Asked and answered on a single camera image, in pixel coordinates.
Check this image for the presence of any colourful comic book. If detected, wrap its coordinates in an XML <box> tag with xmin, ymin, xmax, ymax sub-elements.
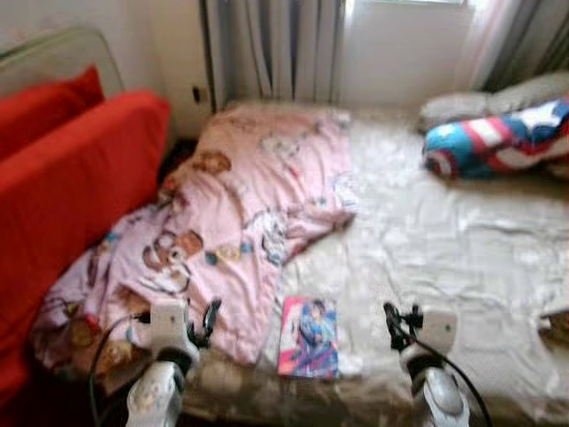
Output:
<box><xmin>277</xmin><ymin>296</ymin><xmax>341</xmax><ymax>380</ymax></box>

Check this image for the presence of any bed with beige floral sheet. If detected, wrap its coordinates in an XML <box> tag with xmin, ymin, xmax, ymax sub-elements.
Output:
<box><xmin>178</xmin><ymin>102</ymin><xmax>569</xmax><ymax>424</ymax></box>

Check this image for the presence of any pink cartoon print blanket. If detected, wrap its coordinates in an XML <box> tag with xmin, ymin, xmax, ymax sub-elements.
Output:
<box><xmin>31</xmin><ymin>107</ymin><xmax>358</xmax><ymax>370</ymax></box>

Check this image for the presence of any large beige floral pillow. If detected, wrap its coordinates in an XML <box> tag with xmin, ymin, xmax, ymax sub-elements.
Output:
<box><xmin>538</xmin><ymin>310</ymin><xmax>569</xmax><ymax>348</ymax></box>

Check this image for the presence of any large red mattress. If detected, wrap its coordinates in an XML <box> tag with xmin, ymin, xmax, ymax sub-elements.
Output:
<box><xmin>0</xmin><ymin>89</ymin><xmax>172</xmax><ymax>410</ymax></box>

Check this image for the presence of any red white blue bolster pillow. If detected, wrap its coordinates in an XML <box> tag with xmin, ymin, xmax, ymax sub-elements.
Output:
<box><xmin>422</xmin><ymin>98</ymin><xmax>569</xmax><ymax>181</ymax></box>

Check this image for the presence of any thin red cushion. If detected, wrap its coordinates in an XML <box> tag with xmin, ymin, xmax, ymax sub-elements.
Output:
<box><xmin>0</xmin><ymin>65</ymin><xmax>106</xmax><ymax>161</ymax></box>

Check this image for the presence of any grey curtain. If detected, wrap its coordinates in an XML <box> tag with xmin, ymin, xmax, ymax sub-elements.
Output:
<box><xmin>462</xmin><ymin>0</ymin><xmax>569</xmax><ymax>94</ymax></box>
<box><xmin>200</xmin><ymin>0</ymin><xmax>348</xmax><ymax>109</ymax></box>

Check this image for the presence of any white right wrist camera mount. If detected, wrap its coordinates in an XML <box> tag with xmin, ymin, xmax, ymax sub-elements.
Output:
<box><xmin>420</xmin><ymin>309</ymin><xmax>459</xmax><ymax>357</ymax></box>

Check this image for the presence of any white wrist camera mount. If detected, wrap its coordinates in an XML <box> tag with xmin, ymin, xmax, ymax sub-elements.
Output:
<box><xmin>149</xmin><ymin>301</ymin><xmax>189</xmax><ymax>350</ymax></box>
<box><xmin>420</xmin><ymin>309</ymin><xmax>459</xmax><ymax>357</ymax></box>

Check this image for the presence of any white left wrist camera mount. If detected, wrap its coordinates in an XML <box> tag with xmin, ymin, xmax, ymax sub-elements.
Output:
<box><xmin>149</xmin><ymin>301</ymin><xmax>189</xmax><ymax>350</ymax></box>

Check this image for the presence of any grey curved bed rail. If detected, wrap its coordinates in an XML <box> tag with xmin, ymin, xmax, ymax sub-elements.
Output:
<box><xmin>0</xmin><ymin>25</ymin><xmax>125</xmax><ymax>99</ymax></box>

